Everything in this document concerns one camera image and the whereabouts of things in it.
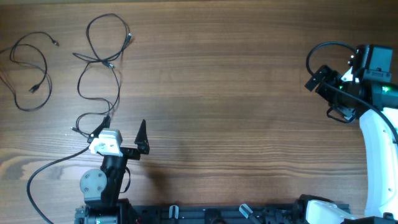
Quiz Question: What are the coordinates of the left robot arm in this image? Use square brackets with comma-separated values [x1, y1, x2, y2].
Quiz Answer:
[74, 116, 150, 224]

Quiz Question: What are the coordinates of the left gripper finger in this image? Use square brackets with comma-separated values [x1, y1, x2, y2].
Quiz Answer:
[87, 115, 111, 143]
[134, 119, 150, 154]

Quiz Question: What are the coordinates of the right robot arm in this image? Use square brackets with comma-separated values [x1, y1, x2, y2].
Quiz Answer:
[292, 42, 397, 223]

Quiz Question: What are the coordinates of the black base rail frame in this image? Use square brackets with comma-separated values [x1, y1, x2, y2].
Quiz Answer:
[74, 203, 352, 224]

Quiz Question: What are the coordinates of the left camera black cable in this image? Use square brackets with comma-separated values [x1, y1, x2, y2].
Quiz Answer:
[26, 146, 91, 224]

